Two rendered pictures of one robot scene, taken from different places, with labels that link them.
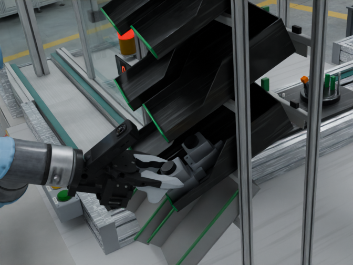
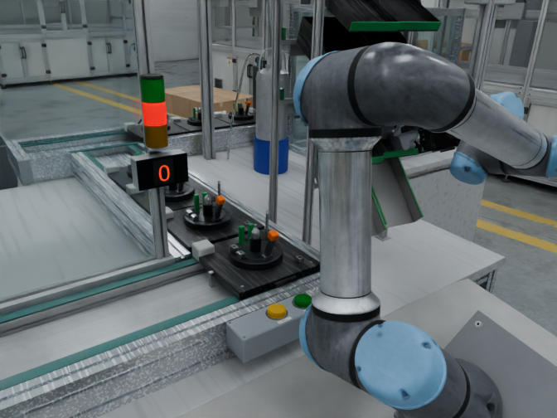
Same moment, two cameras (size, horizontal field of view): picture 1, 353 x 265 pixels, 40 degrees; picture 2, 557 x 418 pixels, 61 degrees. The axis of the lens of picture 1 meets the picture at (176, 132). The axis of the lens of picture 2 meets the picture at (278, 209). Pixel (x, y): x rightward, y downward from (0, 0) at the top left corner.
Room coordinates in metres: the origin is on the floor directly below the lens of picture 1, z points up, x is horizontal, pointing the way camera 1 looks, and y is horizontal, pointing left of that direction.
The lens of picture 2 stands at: (1.33, 1.20, 1.57)
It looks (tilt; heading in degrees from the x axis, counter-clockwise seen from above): 24 degrees down; 260
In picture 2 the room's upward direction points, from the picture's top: 1 degrees clockwise
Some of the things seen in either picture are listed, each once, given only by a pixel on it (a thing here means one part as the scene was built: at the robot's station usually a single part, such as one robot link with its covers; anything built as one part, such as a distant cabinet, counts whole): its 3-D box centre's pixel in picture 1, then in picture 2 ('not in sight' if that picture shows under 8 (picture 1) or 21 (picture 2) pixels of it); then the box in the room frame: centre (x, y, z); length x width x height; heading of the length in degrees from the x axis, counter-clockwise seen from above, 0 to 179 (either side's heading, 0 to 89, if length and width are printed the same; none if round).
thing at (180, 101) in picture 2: not in sight; (205, 108); (1.18, -5.28, 0.20); 1.20 x 0.80 x 0.41; 125
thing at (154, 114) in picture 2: (125, 29); (154, 112); (1.41, 0.12, 1.33); 0.05 x 0.05 x 0.05
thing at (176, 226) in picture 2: not in sight; (207, 206); (1.30, -0.09, 1.01); 0.24 x 0.24 x 0.13; 26
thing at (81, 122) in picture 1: (107, 141); (139, 310); (1.47, 0.25, 0.91); 0.84 x 0.28 x 0.10; 26
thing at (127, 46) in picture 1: (127, 44); (156, 134); (1.41, 0.12, 1.28); 0.05 x 0.05 x 0.05
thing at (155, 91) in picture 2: not in sight; (152, 89); (1.41, 0.12, 1.38); 0.05 x 0.05 x 0.05
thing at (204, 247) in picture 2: not in sight; (203, 250); (1.32, 0.10, 0.97); 0.05 x 0.05 x 0.04; 26
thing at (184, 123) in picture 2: not in sight; (200, 114); (1.30, -1.29, 1.01); 0.24 x 0.24 x 0.13; 26
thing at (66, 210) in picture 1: (60, 192); (276, 324); (1.18, 0.37, 0.93); 0.21 x 0.07 x 0.06; 26
